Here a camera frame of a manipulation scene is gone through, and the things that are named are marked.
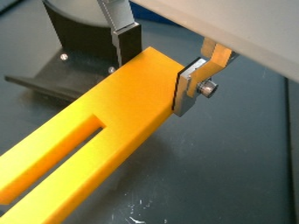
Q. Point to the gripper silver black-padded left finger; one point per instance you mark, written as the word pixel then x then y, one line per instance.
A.
pixel 125 30

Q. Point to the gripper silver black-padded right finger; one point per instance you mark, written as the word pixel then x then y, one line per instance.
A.
pixel 194 79

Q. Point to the yellow double-square forked block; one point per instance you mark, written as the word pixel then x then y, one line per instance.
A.
pixel 52 170

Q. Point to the black curved holder stand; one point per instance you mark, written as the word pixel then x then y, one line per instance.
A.
pixel 87 55

